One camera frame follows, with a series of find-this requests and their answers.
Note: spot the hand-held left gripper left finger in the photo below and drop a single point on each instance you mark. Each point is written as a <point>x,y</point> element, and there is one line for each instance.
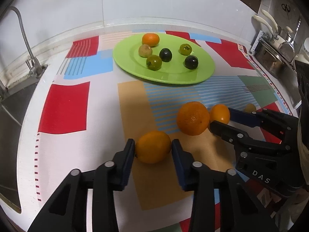
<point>125,166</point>

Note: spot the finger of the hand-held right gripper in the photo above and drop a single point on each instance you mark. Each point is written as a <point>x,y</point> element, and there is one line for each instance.
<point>227,131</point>
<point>243,118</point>

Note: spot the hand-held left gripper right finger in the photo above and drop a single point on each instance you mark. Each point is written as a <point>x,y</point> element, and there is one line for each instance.
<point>179,162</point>

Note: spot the brown round fruit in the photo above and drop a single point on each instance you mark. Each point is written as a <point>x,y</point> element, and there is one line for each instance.
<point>250,107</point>
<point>145,50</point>

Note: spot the small orange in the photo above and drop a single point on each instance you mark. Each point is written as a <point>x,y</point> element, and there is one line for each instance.
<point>219,114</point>
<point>150,39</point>
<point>153,147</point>

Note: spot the large orange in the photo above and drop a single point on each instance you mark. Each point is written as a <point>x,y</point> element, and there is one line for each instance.
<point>193,118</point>

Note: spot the dark purple plum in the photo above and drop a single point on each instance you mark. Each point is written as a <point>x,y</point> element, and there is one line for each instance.
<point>165,54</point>
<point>191,61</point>

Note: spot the green plate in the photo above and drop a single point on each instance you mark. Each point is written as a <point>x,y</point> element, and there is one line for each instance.
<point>173,73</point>

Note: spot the yellow-green mandarin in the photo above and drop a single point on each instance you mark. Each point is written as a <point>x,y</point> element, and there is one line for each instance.
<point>185,49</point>

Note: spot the green mandarin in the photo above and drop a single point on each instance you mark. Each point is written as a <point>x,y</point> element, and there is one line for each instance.
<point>154,62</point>

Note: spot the metal dish rack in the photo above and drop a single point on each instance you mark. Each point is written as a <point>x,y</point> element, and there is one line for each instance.
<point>258,41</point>

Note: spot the metal skimmer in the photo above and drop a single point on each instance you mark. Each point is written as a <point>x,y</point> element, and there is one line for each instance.
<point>287,49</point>

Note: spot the colourful patchwork tablecloth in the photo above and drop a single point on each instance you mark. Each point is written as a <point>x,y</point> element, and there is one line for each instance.
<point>65,106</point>

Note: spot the white ceramic jug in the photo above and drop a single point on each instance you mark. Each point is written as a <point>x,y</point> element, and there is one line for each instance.
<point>303,53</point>

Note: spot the lidded steel pot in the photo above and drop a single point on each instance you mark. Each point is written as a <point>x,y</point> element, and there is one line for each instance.
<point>284,32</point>

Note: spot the black scissors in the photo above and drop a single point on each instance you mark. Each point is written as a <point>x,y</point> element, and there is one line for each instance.
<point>286,7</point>

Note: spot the stainless steel sink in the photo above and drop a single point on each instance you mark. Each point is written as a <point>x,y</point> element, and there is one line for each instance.
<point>12,130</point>

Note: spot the thin gooseneck faucet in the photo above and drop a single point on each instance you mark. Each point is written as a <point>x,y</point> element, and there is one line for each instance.
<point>29,53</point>

